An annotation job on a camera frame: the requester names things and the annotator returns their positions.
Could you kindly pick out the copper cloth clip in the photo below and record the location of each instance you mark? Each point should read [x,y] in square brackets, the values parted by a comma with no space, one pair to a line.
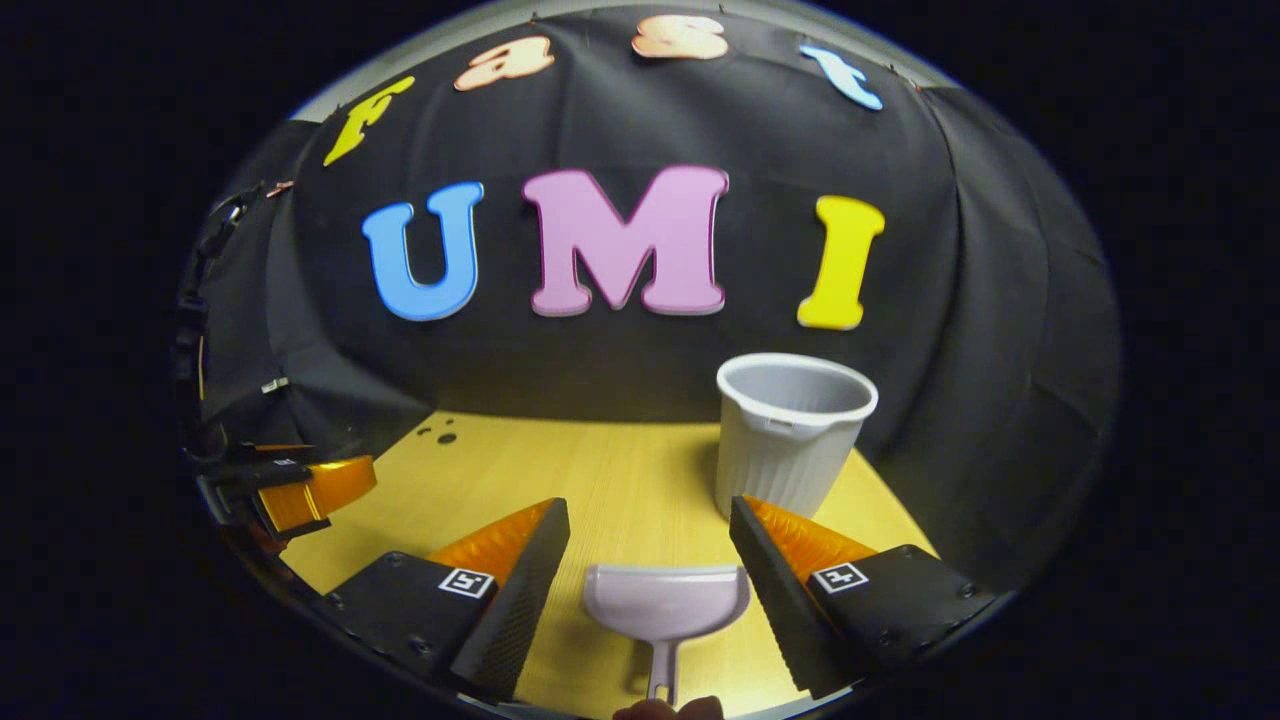
[280,187]

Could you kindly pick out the white ribbed garbage bin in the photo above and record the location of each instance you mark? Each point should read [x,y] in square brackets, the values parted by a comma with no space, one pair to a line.
[790,450]

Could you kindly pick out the lilac dustpan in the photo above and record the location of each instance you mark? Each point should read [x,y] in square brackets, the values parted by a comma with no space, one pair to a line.
[665,600]

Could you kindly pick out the black backdrop cloth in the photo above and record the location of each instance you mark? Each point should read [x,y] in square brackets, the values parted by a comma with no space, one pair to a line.
[620,370]

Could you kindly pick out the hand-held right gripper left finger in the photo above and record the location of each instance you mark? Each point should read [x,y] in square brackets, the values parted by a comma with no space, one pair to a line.
[520,600]

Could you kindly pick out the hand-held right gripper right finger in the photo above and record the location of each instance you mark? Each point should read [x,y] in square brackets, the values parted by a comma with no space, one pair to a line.
[785,610]

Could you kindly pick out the white cloth clip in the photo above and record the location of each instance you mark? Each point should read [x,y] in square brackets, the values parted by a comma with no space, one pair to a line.
[275,385]

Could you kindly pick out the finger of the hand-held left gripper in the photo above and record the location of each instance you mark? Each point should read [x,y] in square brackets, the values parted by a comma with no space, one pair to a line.
[270,455]
[320,492]

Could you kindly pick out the yellow wooden desktop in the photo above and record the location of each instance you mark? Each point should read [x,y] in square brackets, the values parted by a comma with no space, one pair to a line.
[640,470]

